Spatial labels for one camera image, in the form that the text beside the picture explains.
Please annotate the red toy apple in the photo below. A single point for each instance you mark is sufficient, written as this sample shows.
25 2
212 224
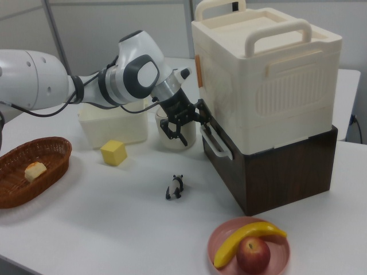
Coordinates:
253 255

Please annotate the yellow toy banana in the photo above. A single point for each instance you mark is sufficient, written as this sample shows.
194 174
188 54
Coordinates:
229 246

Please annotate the white rectangular plastic bin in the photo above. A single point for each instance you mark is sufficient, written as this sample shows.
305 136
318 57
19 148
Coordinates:
114 134

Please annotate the dark wooden drawer cabinet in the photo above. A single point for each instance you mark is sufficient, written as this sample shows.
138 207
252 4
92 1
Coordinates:
286 177

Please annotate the panda figurine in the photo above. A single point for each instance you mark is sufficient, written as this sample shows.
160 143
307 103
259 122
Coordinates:
174 189

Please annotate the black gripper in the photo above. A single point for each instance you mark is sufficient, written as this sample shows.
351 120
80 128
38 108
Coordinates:
177 107

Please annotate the cream round lidded canister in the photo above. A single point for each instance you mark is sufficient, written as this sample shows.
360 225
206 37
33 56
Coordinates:
190 137

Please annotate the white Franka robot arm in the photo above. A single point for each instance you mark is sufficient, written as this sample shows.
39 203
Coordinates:
28 80

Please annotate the yellow foam cube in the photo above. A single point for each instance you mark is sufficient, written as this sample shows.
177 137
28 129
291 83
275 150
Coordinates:
113 153

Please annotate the toy bread piece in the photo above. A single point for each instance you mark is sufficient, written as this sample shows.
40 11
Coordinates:
34 172

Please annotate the brown wicker basket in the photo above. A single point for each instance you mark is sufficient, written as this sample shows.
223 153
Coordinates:
17 189

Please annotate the pink plate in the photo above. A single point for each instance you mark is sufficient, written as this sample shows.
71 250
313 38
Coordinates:
278 252

